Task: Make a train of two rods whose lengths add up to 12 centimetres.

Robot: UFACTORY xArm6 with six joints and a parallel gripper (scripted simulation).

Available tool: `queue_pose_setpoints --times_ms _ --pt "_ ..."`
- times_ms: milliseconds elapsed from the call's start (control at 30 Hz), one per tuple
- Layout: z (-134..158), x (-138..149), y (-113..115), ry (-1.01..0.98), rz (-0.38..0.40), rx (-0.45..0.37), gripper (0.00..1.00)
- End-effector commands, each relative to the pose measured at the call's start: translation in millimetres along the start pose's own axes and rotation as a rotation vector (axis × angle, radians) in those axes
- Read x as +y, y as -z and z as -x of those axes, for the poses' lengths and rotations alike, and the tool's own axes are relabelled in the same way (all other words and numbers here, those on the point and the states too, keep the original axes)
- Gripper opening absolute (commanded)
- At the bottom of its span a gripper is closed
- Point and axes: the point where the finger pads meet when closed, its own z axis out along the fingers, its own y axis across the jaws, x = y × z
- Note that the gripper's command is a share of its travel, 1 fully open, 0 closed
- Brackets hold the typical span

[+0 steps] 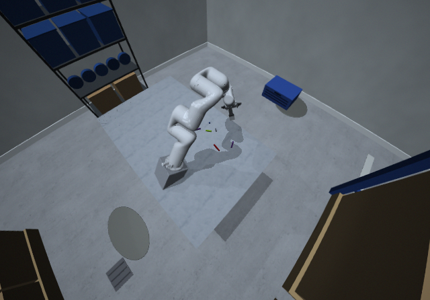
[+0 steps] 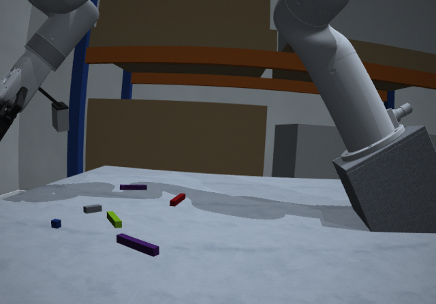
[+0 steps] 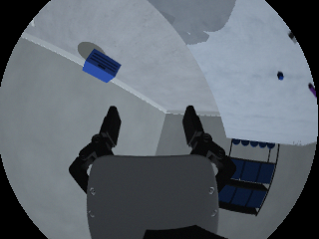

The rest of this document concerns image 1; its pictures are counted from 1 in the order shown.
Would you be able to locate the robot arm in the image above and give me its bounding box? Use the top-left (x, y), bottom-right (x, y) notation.
top-left (162, 67), bottom-right (237, 171)

